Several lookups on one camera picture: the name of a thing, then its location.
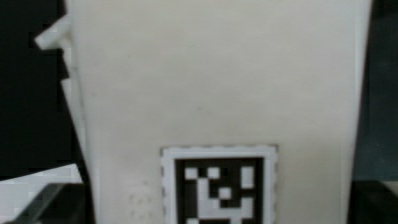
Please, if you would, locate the white cabinet top block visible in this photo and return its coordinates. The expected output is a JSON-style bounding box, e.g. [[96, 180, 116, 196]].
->
[[66, 0, 372, 224]]

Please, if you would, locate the white cabinet body box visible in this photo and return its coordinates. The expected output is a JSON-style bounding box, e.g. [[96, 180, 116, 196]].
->
[[34, 15, 88, 154]]

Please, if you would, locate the white U-shaped fence frame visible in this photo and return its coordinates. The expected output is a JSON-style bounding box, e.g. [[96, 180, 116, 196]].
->
[[0, 164, 82, 224]]

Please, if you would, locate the gripper right finger with black tip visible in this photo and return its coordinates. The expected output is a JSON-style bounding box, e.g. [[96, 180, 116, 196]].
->
[[349, 181, 398, 224]]

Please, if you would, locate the gripper left finger with black tip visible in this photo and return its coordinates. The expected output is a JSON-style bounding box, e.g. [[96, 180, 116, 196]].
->
[[15, 183, 96, 224]]

